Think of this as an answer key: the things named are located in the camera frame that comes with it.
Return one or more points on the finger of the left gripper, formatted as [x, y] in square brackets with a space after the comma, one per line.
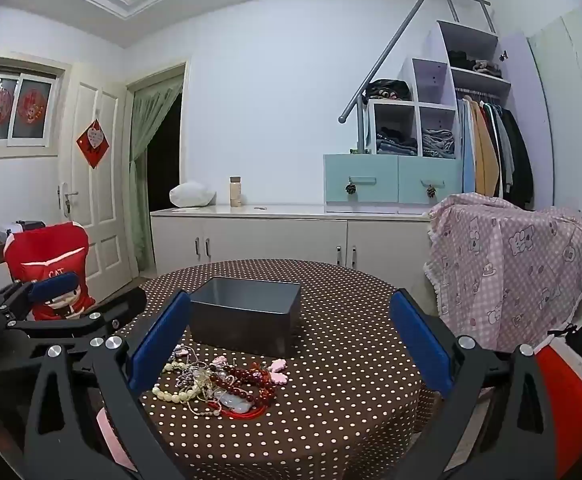
[19, 299]
[96, 309]

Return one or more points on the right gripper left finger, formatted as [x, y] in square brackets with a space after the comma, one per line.
[124, 368]

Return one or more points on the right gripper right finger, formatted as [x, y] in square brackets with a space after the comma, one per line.
[447, 365]

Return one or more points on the pink plush charm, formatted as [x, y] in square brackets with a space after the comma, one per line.
[220, 361]
[276, 372]

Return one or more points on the red cat chair cover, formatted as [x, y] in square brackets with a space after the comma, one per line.
[40, 254]

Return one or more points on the pink checkered cloth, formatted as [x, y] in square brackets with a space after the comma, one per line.
[503, 275]

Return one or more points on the white panel door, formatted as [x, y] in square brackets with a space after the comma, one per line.
[94, 197]

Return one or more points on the white pillow bag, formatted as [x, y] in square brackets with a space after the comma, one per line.
[191, 194]

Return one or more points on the white low cabinet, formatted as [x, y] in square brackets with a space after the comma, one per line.
[385, 244]

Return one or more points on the dark grey storage box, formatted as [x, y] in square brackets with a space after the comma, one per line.
[250, 316]

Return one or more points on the red chair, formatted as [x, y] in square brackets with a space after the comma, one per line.
[564, 389]

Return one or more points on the brown polka dot tablecloth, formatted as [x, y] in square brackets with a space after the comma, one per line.
[353, 401]

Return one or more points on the beige jar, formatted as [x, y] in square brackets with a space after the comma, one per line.
[235, 195]

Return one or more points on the red diamond door decoration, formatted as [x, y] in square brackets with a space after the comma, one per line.
[93, 144]

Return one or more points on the green curtain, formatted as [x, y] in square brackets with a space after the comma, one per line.
[150, 107]

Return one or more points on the window with red cutouts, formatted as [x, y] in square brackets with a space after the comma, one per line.
[32, 94]

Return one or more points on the hanging clothes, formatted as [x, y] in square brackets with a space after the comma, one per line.
[494, 157]

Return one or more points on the teal drawer unit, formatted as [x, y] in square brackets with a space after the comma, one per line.
[355, 179]

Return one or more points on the white shelf wardrobe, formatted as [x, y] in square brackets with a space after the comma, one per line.
[416, 113]

